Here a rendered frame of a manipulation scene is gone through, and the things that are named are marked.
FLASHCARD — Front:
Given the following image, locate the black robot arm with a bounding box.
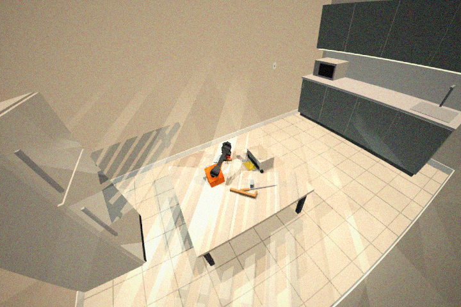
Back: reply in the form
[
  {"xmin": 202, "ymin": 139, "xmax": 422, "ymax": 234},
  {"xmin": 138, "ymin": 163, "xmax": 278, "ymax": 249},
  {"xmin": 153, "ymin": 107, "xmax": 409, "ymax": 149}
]
[{"xmin": 209, "ymin": 141, "xmax": 232, "ymax": 178}]

